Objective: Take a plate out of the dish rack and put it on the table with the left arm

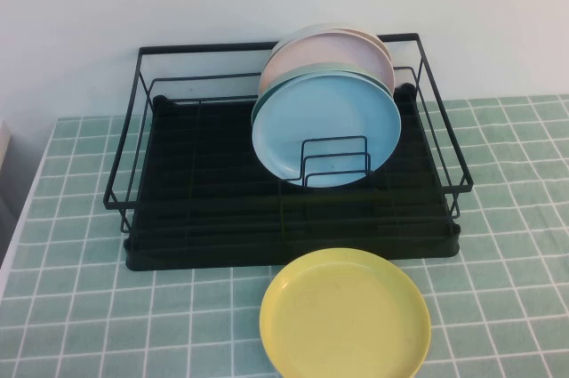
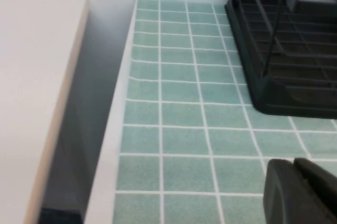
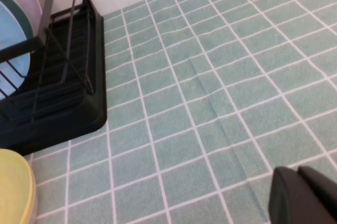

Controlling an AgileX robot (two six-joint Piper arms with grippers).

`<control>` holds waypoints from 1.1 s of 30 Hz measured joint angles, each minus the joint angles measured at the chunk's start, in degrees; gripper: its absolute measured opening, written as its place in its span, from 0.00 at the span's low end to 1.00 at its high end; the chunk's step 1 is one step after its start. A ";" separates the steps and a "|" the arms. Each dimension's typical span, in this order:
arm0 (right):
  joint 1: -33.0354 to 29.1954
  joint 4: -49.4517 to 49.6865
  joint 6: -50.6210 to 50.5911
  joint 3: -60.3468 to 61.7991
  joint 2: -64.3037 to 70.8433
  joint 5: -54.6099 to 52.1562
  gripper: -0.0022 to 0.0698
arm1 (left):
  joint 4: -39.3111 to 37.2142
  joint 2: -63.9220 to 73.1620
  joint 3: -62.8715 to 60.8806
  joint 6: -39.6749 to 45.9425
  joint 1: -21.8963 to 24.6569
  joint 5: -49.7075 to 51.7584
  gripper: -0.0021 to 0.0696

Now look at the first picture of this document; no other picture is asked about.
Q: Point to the black plastic drip tray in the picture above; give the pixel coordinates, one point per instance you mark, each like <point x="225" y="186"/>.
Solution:
<point x="200" y="173"/>

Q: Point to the white plate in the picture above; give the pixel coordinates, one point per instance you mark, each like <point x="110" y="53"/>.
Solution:
<point x="292" y="34"/>

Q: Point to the green checkered tablecloth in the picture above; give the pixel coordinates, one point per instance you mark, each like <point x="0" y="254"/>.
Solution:
<point x="511" y="262"/>

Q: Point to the yellow plate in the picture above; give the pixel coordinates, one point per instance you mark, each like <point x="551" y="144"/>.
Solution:
<point x="347" y="316"/>

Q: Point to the light blue plate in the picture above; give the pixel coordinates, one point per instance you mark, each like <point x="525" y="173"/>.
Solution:
<point x="320" y="111"/>

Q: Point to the mint green plate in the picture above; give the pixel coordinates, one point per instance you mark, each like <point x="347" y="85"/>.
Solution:
<point x="320" y="68"/>

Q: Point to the pink plate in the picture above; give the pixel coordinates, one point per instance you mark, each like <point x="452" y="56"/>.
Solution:
<point x="320" y="49"/>

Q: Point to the cream plate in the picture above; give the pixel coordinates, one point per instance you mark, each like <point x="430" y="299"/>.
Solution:
<point x="379" y="46"/>

